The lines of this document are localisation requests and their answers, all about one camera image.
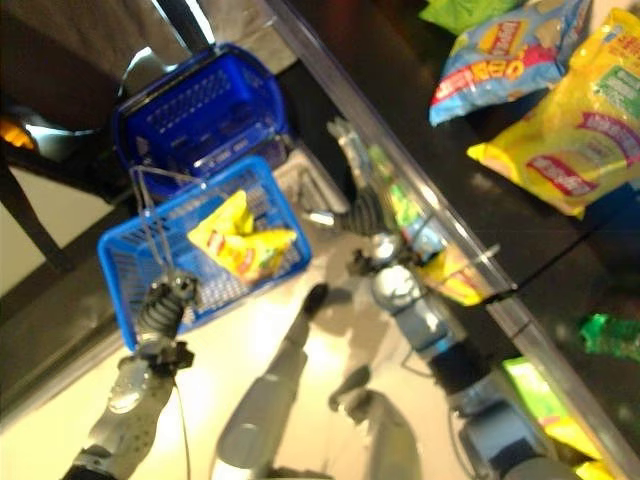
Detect small blue snack bag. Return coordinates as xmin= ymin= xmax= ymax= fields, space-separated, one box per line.
xmin=402 ymin=217 xmax=449 ymax=264

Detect light blue plastic basket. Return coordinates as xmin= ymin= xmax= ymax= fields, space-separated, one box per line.
xmin=96 ymin=153 xmax=312 ymax=353

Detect white wire basket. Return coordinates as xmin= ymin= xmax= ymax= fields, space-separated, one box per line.
xmin=272 ymin=148 xmax=349 ymax=214

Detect dark green snack bag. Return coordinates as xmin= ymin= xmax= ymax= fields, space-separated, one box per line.
xmin=577 ymin=312 xmax=640 ymax=362

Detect robot leg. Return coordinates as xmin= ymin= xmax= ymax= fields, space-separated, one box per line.
xmin=328 ymin=366 xmax=424 ymax=480
xmin=213 ymin=283 xmax=331 ymax=472

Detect dark wooden table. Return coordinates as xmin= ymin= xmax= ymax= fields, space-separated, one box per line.
xmin=0 ymin=0 xmax=166 ymax=275

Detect robot left leg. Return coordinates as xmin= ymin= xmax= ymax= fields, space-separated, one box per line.
xmin=213 ymin=283 xmax=331 ymax=472

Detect green and yellow snack bag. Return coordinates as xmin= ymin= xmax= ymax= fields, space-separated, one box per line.
xmin=501 ymin=356 xmax=604 ymax=462

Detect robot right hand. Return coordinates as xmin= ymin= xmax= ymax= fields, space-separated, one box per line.
xmin=326 ymin=117 xmax=402 ymax=240

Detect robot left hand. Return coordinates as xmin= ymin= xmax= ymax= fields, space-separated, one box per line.
xmin=135 ymin=271 xmax=202 ymax=345

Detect robot right leg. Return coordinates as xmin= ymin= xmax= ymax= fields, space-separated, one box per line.
xmin=328 ymin=366 xmax=424 ymax=480

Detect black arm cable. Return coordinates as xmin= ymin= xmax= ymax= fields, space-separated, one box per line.
xmin=169 ymin=377 xmax=194 ymax=480

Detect small yellow snack bag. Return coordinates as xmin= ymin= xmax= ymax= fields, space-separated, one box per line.
xmin=418 ymin=249 xmax=487 ymax=307

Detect light green snack bag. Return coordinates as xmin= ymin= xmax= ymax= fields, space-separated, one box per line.
xmin=418 ymin=0 xmax=524 ymax=37

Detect dark blue plastic basket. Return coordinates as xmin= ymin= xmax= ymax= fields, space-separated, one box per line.
xmin=111 ymin=42 xmax=292 ymax=202

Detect large yellow snack bag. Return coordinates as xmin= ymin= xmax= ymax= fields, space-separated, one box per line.
xmin=466 ymin=7 xmax=640 ymax=220

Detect yellow snack bag red label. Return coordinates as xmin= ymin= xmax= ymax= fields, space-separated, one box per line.
xmin=186 ymin=189 xmax=299 ymax=287

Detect black shelf with clear rail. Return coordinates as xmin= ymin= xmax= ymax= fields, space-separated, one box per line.
xmin=259 ymin=0 xmax=640 ymax=480

